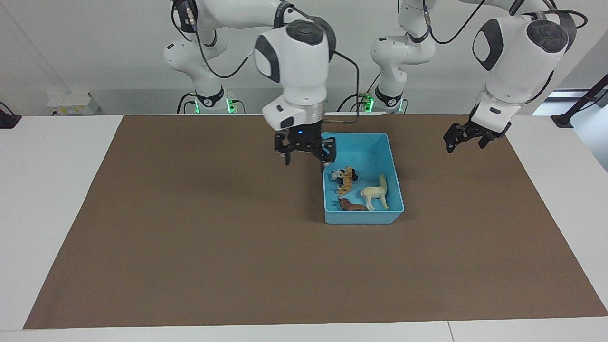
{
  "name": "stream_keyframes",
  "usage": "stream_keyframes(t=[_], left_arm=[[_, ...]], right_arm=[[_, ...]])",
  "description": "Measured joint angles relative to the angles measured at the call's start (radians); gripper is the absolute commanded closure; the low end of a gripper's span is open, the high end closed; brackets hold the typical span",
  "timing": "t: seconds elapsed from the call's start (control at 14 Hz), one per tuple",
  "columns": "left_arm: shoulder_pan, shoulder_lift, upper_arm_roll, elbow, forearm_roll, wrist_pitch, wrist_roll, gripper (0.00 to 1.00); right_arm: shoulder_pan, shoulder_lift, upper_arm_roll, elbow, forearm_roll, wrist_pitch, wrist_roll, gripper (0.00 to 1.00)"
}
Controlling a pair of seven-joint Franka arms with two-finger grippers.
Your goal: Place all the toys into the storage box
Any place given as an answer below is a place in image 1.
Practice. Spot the cream white horse toy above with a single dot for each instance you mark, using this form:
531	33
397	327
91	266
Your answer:
373	194

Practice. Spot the brown table mat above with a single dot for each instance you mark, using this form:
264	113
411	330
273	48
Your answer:
237	266

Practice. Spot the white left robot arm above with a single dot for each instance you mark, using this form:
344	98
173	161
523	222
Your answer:
513	61

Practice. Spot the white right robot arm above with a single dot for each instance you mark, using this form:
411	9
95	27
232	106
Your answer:
299	61

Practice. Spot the black white panda toy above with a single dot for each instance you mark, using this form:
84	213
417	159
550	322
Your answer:
337	175

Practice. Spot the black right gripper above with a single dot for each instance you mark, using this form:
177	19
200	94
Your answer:
304	140

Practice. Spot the brown lion toy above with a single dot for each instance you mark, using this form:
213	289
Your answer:
351	205

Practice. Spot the black clamp mount with rod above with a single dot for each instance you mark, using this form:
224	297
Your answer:
582	102

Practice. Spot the white cardboard box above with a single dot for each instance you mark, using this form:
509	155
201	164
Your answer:
71	103

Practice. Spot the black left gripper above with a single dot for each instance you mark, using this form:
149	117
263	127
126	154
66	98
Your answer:
484	129

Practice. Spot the orange striped tiger toy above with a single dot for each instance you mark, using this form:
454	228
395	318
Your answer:
347	183

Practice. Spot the light blue storage box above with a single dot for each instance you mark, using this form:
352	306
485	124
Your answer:
380	216

